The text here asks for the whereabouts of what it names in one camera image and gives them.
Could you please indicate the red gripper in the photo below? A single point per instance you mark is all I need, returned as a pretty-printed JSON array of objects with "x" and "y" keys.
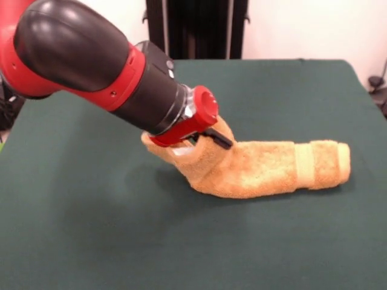
[{"x": 205, "y": 114}]

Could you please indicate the black metal frame stand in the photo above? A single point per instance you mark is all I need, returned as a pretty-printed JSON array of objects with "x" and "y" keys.
[{"x": 199, "y": 30}]

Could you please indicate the tan terry towel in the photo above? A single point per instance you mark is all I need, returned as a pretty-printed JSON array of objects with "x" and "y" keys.
[{"x": 266, "y": 169}]

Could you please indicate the dark green table cloth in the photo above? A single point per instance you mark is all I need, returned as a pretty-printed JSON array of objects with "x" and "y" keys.
[{"x": 181, "y": 241}]

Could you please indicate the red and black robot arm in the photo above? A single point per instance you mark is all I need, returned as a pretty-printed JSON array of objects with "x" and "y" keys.
[{"x": 75, "y": 51}]

